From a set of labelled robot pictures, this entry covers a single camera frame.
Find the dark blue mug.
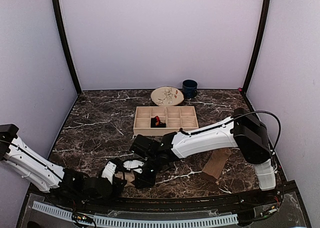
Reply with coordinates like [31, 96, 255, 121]
[182, 80, 198, 99]

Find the left black corner post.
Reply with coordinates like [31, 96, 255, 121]
[51, 0, 82, 96]

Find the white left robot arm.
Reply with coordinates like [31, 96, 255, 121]
[0, 124, 127, 206]

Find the white slotted cable duct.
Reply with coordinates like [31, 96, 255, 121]
[32, 201, 239, 227]

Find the patterned ceramic plate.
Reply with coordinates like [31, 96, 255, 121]
[150, 86, 184, 107]

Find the beige striped sock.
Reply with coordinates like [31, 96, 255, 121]
[124, 171, 136, 187]

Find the black corner post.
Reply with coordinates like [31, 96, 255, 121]
[242, 0, 273, 93]
[51, 0, 82, 96]

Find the black argyle sock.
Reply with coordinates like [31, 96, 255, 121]
[150, 116, 167, 128]

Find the wooden compartment tray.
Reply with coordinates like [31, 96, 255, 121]
[133, 106, 199, 136]

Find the right black corner post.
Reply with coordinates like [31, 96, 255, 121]
[242, 0, 273, 93]

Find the tan plain sock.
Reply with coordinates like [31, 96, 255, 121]
[200, 148, 232, 182]

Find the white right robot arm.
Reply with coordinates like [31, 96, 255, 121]
[123, 108, 276, 205]

